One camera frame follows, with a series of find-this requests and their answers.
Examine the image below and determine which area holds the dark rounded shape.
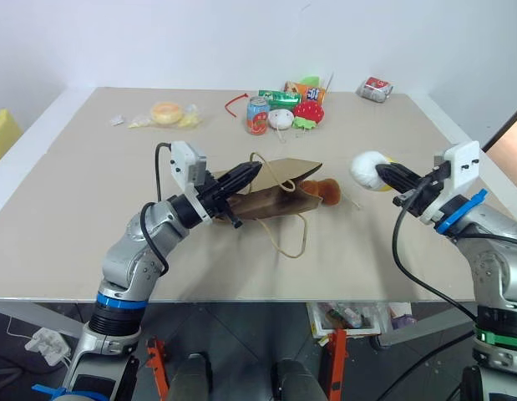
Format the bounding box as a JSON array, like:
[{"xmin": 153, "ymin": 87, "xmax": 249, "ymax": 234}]
[
  {"xmin": 167, "ymin": 352, "xmax": 214, "ymax": 401},
  {"xmin": 271, "ymin": 358, "xmax": 322, "ymax": 401}
]

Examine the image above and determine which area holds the brown plush toy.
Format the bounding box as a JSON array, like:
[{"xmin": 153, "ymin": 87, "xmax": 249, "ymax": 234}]
[{"xmin": 301, "ymin": 177, "xmax": 343, "ymax": 207}]

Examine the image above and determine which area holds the clear bag with yellow item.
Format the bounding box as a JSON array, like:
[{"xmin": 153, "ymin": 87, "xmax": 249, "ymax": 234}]
[{"xmin": 150, "ymin": 101, "xmax": 186, "ymax": 127}]

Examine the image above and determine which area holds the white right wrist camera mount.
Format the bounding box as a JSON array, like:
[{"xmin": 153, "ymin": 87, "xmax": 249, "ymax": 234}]
[{"xmin": 420, "ymin": 140, "xmax": 482, "ymax": 225}]

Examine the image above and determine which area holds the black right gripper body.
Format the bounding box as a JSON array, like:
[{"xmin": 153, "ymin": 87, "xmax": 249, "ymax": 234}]
[{"xmin": 393, "ymin": 160, "xmax": 452, "ymax": 219}]

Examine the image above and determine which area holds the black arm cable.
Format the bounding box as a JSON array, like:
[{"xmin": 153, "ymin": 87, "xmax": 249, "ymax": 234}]
[
  {"xmin": 140, "ymin": 141, "xmax": 176, "ymax": 277},
  {"xmin": 392, "ymin": 183, "xmax": 479, "ymax": 325}
]

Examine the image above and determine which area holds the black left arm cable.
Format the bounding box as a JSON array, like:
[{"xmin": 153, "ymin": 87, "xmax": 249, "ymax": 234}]
[{"xmin": 140, "ymin": 141, "xmax": 176, "ymax": 277}]

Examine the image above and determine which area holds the white round plush toy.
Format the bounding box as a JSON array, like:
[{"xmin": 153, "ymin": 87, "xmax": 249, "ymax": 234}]
[{"xmin": 267, "ymin": 108, "xmax": 295, "ymax": 131}]

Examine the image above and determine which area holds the white and yellow plush toy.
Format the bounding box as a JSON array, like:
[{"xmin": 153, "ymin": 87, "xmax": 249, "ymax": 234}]
[{"xmin": 350, "ymin": 150, "xmax": 398, "ymax": 193}]

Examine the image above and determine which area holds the brown paper bag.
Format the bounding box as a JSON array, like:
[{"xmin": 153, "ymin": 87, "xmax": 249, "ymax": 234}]
[{"xmin": 209, "ymin": 151, "xmax": 324, "ymax": 259}]

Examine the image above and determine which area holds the white box of clutter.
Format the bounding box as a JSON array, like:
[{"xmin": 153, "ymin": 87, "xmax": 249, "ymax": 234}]
[{"xmin": 305, "ymin": 301, "xmax": 418, "ymax": 340}]

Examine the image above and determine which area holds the orange metal stand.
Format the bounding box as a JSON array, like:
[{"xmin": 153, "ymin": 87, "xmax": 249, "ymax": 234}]
[
  {"xmin": 144, "ymin": 337, "xmax": 170, "ymax": 401},
  {"xmin": 326, "ymin": 328, "xmax": 349, "ymax": 401}
]

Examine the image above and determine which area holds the yellow toy in plastic wrap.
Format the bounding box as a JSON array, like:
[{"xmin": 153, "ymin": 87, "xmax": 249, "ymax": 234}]
[{"xmin": 176, "ymin": 104, "xmax": 204, "ymax": 129}]

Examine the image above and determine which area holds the orange brown object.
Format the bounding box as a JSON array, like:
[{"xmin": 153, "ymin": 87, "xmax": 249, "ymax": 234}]
[{"xmin": 482, "ymin": 101, "xmax": 517, "ymax": 231}]

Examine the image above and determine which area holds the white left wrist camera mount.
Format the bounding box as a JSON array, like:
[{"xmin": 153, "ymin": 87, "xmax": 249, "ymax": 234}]
[{"xmin": 169, "ymin": 140, "xmax": 213, "ymax": 227}]

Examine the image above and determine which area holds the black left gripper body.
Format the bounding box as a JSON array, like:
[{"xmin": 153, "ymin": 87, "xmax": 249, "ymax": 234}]
[{"xmin": 197, "ymin": 171, "xmax": 245, "ymax": 231}]

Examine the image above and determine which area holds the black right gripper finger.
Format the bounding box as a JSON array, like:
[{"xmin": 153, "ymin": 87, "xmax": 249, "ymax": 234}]
[
  {"xmin": 378, "ymin": 172, "xmax": 416, "ymax": 194},
  {"xmin": 374, "ymin": 163, "xmax": 423, "ymax": 183}
]

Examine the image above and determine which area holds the yellow bin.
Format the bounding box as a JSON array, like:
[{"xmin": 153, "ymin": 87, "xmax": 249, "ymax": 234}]
[{"xmin": 0, "ymin": 109, "xmax": 25, "ymax": 170}]

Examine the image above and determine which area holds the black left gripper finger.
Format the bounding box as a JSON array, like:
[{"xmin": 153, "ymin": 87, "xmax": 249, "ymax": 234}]
[
  {"xmin": 218, "ymin": 161, "xmax": 264, "ymax": 182},
  {"xmin": 222, "ymin": 171, "xmax": 260, "ymax": 195}
]

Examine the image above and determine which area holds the crushed silver red can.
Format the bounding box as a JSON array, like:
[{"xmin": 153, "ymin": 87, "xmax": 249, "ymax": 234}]
[{"xmin": 356, "ymin": 76, "xmax": 396, "ymax": 104}]

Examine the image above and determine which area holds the black floor cable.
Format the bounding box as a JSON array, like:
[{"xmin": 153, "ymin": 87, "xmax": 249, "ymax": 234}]
[{"xmin": 378, "ymin": 328, "xmax": 477, "ymax": 401}]

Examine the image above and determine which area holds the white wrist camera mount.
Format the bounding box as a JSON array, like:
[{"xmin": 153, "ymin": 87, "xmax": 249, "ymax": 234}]
[
  {"xmin": 420, "ymin": 140, "xmax": 482, "ymax": 225},
  {"xmin": 169, "ymin": 140, "xmax": 213, "ymax": 227}
]

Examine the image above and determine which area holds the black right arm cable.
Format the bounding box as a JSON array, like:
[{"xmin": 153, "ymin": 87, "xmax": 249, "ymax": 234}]
[{"xmin": 392, "ymin": 183, "xmax": 479, "ymax": 325}]

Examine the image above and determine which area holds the red strap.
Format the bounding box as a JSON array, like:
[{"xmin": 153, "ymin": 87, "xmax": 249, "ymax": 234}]
[{"xmin": 224, "ymin": 93, "xmax": 251, "ymax": 119}]

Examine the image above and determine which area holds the red and green plush toy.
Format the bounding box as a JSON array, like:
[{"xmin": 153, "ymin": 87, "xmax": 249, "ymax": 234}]
[{"xmin": 291, "ymin": 100, "xmax": 327, "ymax": 132}]

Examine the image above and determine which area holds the orange snack bag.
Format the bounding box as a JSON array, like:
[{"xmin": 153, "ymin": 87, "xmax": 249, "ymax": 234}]
[{"xmin": 282, "ymin": 79, "xmax": 327, "ymax": 106}]

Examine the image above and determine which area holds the blue and red drink can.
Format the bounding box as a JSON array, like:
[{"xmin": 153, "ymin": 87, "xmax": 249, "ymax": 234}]
[{"xmin": 246, "ymin": 95, "xmax": 271, "ymax": 136}]

